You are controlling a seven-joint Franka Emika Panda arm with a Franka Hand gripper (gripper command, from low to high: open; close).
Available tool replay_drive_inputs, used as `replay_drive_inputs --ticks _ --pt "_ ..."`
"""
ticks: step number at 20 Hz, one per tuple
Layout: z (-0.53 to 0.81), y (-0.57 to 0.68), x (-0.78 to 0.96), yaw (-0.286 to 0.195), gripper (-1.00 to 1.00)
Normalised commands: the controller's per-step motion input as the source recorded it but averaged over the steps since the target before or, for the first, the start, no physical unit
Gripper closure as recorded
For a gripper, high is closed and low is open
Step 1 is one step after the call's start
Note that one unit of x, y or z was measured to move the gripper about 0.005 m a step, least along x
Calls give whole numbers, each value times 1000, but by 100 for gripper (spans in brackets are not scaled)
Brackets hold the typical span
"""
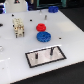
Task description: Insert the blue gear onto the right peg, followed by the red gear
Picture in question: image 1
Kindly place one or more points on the black-framed metal peg base plate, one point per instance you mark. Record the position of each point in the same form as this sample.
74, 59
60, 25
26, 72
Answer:
44, 56

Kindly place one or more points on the blue gear at back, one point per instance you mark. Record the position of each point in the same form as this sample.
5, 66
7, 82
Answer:
53, 9

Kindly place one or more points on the right metal peg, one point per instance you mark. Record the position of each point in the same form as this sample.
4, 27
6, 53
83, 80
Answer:
51, 51

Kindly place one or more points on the large blue gear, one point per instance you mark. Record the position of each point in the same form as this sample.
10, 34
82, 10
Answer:
43, 36

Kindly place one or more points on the small red gear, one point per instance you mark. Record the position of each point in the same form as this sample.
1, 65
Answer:
41, 27

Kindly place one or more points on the beige electrical connector block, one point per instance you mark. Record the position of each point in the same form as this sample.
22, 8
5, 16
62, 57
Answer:
18, 27

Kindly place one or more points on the white container at back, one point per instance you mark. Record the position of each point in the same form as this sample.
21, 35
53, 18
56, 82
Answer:
12, 6

